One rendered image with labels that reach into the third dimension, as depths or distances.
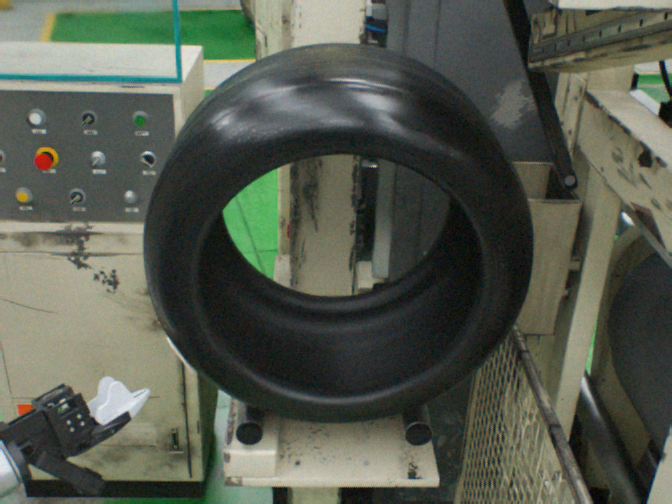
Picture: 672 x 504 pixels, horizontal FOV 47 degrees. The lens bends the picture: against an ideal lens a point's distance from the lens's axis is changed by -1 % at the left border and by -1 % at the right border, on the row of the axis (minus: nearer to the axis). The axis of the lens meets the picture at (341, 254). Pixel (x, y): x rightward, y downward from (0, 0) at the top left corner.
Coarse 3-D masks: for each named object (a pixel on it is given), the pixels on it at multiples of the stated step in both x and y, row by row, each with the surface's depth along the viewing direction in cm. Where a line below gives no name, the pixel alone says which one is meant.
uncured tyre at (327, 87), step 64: (256, 64) 120; (320, 64) 110; (384, 64) 112; (192, 128) 111; (256, 128) 104; (320, 128) 103; (384, 128) 103; (448, 128) 106; (192, 192) 107; (448, 192) 107; (512, 192) 111; (192, 256) 111; (448, 256) 145; (512, 256) 113; (192, 320) 116; (256, 320) 147; (320, 320) 150; (384, 320) 150; (448, 320) 142; (512, 320) 121; (256, 384) 122; (320, 384) 139; (384, 384) 125; (448, 384) 124
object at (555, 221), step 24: (528, 168) 160; (552, 168) 159; (528, 192) 163; (552, 192) 158; (552, 216) 144; (576, 216) 145; (552, 240) 147; (552, 264) 149; (528, 288) 152; (552, 288) 152; (528, 312) 154; (552, 312) 154
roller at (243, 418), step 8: (240, 408) 132; (248, 408) 131; (240, 416) 130; (248, 416) 129; (256, 416) 129; (240, 424) 128; (248, 424) 127; (256, 424) 128; (240, 432) 127; (248, 432) 127; (256, 432) 128; (240, 440) 128; (248, 440) 128; (256, 440) 128
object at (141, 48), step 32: (0, 0) 166; (32, 0) 167; (64, 0) 167; (96, 0) 167; (128, 0) 167; (160, 0) 168; (0, 32) 170; (32, 32) 170; (64, 32) 170; (96, 32) 170; (128, 32) 170; (160, 32) 171; (0, 64) 173; (32, 64) 173; (64, 64) 173; (96, 64) 174; (128, 64) 174; (160, 64) 174
